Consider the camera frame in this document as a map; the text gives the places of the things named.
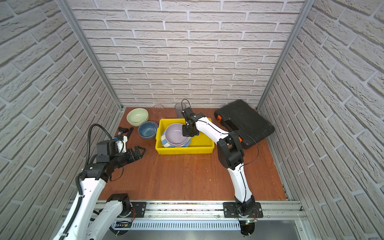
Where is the lavender ceramic bowl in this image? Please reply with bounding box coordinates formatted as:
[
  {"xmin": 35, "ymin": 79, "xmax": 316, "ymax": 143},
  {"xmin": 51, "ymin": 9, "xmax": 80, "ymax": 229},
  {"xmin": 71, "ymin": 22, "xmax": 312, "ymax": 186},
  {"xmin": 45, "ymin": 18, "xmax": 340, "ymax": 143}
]
[{"xmin": 165, "ymin": 123, "xmax": 191, "ymax": 146}]

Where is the dark blue ceramic bowl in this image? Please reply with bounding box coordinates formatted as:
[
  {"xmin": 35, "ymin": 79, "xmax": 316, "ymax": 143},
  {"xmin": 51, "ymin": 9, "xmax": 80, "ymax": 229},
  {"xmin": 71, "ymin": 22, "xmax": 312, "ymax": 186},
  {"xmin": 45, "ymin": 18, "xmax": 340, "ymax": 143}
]
[{"xmin": 138, "ymin": 121, "xmax": 158, "ymax": 140}]

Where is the light green ceramic bowl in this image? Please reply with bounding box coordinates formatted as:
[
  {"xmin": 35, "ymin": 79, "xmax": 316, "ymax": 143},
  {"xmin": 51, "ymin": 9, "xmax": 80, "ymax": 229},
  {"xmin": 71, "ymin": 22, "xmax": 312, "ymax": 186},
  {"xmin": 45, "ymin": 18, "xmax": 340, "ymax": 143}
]
[{"xmin": 127, "ymin": 108, "xmax": 149, "ymax": 127}]

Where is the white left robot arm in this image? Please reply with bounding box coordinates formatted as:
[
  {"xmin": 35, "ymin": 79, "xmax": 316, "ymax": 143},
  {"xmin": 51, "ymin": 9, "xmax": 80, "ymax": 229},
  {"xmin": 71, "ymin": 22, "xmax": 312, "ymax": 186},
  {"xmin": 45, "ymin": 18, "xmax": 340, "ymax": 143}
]
[{"xmin": 54, "ymin": 128, "xmax": 146, "ymax": 240}]

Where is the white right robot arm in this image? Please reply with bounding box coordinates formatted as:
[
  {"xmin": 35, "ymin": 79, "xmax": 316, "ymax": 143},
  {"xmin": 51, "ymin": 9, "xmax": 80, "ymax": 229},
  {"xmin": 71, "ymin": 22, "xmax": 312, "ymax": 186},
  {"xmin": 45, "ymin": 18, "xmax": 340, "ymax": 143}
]
[{"xmin": 183, "ymin": 114, "xmax": 255, "ymax": 216}]

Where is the yellow plastic bin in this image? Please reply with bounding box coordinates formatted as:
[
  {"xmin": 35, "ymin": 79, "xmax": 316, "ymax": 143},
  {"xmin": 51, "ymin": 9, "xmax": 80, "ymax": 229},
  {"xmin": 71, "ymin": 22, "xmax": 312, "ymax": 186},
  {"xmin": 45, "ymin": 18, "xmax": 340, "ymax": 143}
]
[{"xmin": 155, "ymin": 119, "xmax": 215, "ymax": 155}]

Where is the grey translucent plastic cup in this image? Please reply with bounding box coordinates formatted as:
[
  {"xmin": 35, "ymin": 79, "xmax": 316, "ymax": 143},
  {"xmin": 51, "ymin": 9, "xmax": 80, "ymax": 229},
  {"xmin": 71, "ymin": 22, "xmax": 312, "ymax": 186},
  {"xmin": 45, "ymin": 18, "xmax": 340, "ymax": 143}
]
[{"xmin": 175, "ymin": 103, "xmax": 186, "ymax": 119}]

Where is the pink translucent plastic cup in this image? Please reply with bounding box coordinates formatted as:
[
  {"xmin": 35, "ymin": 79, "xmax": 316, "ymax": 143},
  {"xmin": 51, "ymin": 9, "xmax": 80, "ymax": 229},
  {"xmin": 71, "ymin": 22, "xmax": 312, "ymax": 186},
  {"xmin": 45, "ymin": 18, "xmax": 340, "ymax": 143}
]
[{"xmin": 153, "ymin": 104, "xmax": 165, "ymax": 122}]

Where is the black plastic tool case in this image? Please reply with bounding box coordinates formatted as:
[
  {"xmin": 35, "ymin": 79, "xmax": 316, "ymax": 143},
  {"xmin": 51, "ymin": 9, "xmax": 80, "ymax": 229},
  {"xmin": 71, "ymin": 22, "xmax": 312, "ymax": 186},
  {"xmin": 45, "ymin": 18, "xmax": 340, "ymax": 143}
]
[{"xmin": 214, "ymin": 100, "xmax": 275, "ymax": 149}]

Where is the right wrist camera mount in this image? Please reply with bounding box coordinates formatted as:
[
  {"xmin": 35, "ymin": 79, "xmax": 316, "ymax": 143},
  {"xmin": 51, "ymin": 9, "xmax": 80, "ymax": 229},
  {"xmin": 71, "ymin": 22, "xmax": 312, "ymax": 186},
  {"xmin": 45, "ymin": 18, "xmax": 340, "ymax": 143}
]
[{"xmin": 182, "ymin": 108, "xmax": 206, "ymax": 125}]

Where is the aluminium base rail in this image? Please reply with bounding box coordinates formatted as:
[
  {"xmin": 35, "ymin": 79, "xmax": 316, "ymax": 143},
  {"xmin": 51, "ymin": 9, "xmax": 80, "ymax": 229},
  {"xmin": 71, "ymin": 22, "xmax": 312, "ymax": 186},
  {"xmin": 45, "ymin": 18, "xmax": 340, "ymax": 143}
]
[{"xmin": 112, "ymin": 200, "xmax": 308, "ymax": 232}]

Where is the aluminium frame post right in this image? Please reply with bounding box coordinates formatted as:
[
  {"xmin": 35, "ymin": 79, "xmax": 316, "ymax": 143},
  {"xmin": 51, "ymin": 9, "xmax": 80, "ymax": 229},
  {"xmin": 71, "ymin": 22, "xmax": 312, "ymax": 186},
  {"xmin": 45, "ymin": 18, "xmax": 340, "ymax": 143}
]
[{"xmin": 256, "ymin": 0, "xmax": 315, "ymax": 111}]

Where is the aluminium frame post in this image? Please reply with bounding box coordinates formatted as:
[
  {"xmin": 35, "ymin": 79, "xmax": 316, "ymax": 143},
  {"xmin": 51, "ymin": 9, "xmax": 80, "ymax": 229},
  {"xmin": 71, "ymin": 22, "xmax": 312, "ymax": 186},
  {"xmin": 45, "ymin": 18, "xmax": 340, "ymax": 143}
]
[
  {"xmin": 256, "ymin": 0, "xmax": 315, "ymax": 111},
  {"xmin": 56, "ymin": 0, "xmax": 124, "ymax": 111}
]

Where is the aluminium frame post left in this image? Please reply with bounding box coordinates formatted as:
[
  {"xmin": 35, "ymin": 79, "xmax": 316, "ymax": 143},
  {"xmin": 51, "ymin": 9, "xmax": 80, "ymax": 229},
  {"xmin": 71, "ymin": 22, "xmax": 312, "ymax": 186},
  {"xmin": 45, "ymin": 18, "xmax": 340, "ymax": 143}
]
[{"xmin": 56, "ymin": 0, "xmax": 124, "ymax": 111}]

